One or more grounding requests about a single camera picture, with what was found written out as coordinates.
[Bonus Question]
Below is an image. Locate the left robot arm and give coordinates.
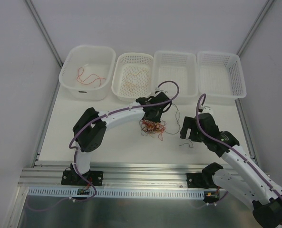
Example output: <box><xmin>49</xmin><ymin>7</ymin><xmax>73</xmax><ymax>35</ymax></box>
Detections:
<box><xmin>69</xmin><ymin>92</ymin><xmax>173</xmax><ymax>185</ymax></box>

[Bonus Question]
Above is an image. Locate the frame post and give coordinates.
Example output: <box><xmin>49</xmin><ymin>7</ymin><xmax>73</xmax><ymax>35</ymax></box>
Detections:
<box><xmin>236</xmin><ymin>0</ymin><xmax>276</xmax><ymax>57</ymax></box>
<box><xmin>24</xmin><ymin>0</ymin><xmax>63</xmax><ymax>67</ymax></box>

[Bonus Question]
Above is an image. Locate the orange wire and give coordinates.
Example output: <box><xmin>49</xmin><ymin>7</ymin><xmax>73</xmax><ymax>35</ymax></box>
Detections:
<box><xmin>122</xmin><ymin>68</ymin><xmax>151</xmax><ymax>93</ymax></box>

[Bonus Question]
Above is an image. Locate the white slotted cable duct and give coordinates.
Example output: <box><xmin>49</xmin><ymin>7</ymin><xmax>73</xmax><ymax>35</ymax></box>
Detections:
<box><xmin>28</xmin><ymin>187</ymin><xmax>204</xmax><ymax>200</ymax></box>

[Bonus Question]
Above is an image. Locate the thin black wire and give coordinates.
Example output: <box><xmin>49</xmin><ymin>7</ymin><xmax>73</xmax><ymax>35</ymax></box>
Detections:
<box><xmin>165</xmin><ymin>103</ymin><xmax>194</xmax><ymax>149</ymax></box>

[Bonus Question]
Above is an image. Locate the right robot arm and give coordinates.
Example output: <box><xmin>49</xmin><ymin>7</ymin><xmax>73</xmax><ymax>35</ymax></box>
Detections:
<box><xmin>180</xmin><ymin>113</ymin><xmax>282</xmax><ymax>228</ymax></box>

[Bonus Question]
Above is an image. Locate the red orange wire ball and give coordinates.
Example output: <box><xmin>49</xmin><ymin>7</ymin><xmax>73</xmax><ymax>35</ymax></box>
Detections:
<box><xmin>139</xmin><ymin>119</ymin><xmax>166</xmax><ymax>141</ymax></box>

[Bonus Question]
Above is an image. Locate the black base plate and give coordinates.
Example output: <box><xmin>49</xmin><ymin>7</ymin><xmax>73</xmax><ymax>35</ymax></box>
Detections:
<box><xmin>186</xmin><ymin>173</ymin><xmax>218</xmax><ymax>189</ymax></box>
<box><xmin>61</xmin><ymin>168</ymin><xmax>104</xmax><ymax>186</ymax></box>

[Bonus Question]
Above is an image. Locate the aluminium mounting rail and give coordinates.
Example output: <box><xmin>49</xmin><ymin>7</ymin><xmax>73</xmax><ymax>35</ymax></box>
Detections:
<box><xmin>18</xmin><ymin>162</ymin><xmax>251</xmax><ymax>188</ymax></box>

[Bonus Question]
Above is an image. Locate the white slotted basket middle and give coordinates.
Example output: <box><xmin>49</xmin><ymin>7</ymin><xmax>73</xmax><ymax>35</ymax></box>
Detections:
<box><xmin>151</xmin><ymin>50</ymin><xmax>198</xmax><ymax>105</ymax></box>

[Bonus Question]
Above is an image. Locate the white solid plastic tub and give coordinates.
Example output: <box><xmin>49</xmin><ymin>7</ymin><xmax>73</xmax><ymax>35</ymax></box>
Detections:
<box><xmin>58</xmin><ymin>45</ymin><xmax>116</xmax><ymax>100</ymax></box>

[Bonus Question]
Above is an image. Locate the left frame post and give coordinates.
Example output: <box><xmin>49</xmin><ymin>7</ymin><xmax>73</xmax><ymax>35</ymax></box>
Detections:
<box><xmin>24</xmin><ymin>0</ymin><xmax>63</xmax><ymax>67</ymax></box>

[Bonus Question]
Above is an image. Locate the right frame post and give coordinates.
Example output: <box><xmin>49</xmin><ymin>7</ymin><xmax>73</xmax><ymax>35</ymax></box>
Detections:
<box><xmin>236</xmin><ymin>0</ymin><xmax>276</xmax><ymax>57</ymax></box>

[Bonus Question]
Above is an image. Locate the red wire in tub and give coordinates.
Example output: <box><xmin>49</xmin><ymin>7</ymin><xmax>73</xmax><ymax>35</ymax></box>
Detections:
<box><xmin>76</xmin><ymin>67</ymin><xmax>107</xmax><ymax>87</ymax></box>

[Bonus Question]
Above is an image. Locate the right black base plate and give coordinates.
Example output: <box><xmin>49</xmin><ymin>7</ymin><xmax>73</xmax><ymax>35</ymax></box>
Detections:
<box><xmin>186</xmin><ymin>173</ymin><xmax>218</xmax><ymax>189</ymax></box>

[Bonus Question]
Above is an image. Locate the white slotted basket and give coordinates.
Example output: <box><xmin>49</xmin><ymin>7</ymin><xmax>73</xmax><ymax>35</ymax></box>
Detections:
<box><xmin>197</xmin><ymin>51</ymin><xmax>247</xmax><ymax>105</ymax></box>
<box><xmin>151</xmin><ymin>50</ymin><xmax>198</xmax><ymax>105</ymax></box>

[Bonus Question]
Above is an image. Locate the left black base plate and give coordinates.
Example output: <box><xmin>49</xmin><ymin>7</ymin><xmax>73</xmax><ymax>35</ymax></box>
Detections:
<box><xmin>61</xmin><ymin>168</ymin><xmax>104</xmax><ymax>186</ymax></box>

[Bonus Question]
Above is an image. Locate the white round-hole basket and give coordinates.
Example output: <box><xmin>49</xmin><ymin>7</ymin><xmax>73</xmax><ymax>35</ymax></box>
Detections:
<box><xmin>111</xmin><ymin>52</ymin><xmax>154</xmax><ymax>102</ymax></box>

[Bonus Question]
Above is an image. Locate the white slotted basket right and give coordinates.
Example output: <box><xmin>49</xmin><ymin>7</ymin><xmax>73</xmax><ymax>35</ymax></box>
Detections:
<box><xmin>197</xmin><ymin>51</ymin><xmax>247</xmax><ymax>105</ymax></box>

